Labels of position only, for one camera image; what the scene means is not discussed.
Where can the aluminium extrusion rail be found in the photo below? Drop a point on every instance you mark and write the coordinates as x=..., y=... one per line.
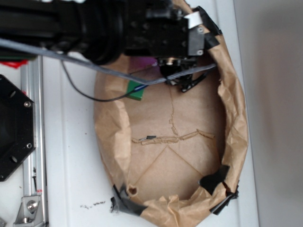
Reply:
x=34, y=166

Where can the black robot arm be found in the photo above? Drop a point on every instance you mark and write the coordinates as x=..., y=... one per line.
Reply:
x=102, y=30

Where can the red tape piece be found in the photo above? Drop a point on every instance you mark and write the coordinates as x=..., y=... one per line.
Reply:
x=14, y=64

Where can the metal corner bracket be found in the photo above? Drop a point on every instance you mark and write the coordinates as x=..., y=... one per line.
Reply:
x=30, y=212

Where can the green rectangular block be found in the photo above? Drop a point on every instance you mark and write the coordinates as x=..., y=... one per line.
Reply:
x=135, y=90

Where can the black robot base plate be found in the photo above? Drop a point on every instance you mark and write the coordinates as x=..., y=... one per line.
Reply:
x=16, y=128

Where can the brown paper bag bin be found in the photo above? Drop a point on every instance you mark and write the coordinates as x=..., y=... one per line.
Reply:
x=174, y=158

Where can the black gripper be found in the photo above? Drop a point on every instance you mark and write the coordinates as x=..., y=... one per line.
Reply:
x=168, y=31

